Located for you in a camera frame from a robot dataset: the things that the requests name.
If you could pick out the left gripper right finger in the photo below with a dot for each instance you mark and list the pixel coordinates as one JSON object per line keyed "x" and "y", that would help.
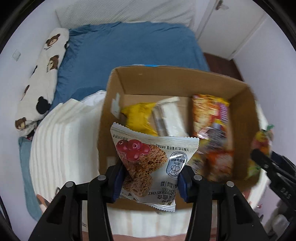
{"x": 236, "y": 220}

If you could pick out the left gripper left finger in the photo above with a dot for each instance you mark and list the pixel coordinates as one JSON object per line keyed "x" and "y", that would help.
{"x": 62, "y": 219}

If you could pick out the green fruit candy bag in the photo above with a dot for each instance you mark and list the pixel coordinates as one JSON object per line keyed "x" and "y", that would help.
{"x": 263, "y": 141}

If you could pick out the cranberry oat cookie packet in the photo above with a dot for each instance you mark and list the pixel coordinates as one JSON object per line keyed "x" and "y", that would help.
{"x": 153, "y": 164}

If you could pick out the large noodle snack bag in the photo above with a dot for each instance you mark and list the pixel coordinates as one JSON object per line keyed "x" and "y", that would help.
{"x": 211, "y": 123}

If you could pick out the white wafer packet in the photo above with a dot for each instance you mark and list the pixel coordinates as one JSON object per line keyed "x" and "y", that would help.
{"x": 168, "y": 119}

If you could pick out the yellow snack bag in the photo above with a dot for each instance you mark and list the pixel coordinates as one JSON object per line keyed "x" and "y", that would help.
{"x": 137, "y": 117}

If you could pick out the orange panda snack bag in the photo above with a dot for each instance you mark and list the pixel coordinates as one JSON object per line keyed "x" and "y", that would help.
{"x": 215, "y": 166}

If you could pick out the striped pink cat blanket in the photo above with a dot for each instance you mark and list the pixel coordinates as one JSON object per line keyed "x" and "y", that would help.
{"x": 64, "y": 148}

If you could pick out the white bear print pillow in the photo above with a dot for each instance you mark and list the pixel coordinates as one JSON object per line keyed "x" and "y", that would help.
{"x": 39, "y": 93}

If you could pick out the white door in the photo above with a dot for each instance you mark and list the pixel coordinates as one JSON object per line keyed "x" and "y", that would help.
{"x": 227, "y": 25}

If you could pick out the blue bed sheet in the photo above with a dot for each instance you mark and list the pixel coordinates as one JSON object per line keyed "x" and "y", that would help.
{"x": 94, "y": 51}

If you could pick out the grey dotted pillow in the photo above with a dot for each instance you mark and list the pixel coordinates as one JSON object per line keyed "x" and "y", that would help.
{"x": 82, "y": 13}

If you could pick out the wall socket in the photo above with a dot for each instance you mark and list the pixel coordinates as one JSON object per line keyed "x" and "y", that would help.
{"x": 16, "y": 55}

